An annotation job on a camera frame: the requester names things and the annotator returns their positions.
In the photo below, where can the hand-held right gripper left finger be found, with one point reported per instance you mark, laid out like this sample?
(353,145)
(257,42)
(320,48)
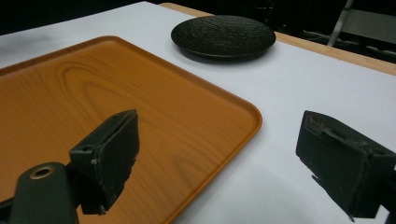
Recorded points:
(107,161)

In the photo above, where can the orange wooden tray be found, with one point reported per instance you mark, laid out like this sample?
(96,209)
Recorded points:
(124,118)

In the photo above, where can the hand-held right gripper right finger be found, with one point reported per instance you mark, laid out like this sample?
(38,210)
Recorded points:
(339,161)

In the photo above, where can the black textured plate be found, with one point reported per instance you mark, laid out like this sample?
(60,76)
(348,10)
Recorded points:
(223,36)

